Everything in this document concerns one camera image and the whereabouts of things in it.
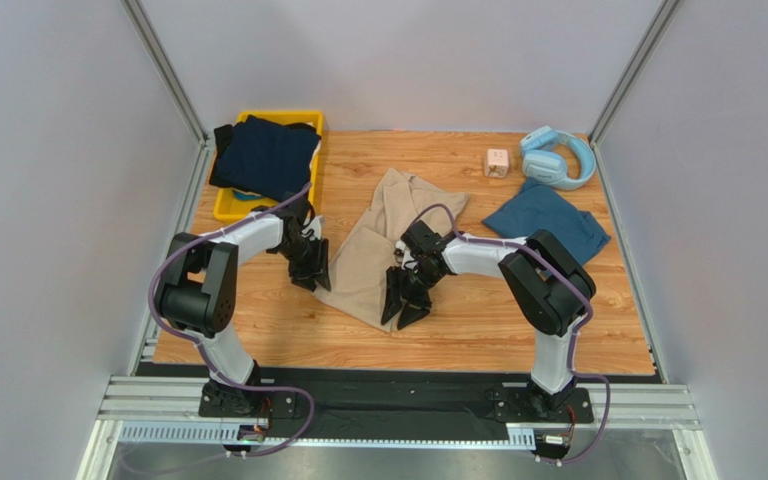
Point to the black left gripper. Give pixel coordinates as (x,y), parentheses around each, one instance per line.
(319,266)

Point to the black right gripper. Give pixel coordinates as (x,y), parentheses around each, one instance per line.
(413,279)

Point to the beige t-shirt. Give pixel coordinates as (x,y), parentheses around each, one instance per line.
(358,268)

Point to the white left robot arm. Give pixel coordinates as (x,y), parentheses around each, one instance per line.
(194,291)

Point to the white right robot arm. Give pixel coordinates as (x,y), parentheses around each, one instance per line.
(551,288)

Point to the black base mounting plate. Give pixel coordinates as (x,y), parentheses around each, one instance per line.
(391,405)

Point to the yellow plastic bin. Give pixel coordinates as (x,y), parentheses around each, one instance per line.
(231,205)

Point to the navy blue t-shirt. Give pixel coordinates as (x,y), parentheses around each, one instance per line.
(264,158)

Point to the teal folded t-shirt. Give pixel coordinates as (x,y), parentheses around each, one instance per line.
(539,207)

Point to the small pink cube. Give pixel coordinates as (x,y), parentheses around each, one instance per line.
(496,163)

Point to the light blue headphones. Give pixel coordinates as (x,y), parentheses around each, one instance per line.
(541,163)

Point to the left aluminium corner post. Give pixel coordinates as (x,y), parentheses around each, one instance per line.
(144,28)

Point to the aluminium corner post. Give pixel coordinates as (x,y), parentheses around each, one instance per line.
(144,28)
(643,52)

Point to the right aluminium corner post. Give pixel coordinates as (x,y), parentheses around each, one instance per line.
(643,52)

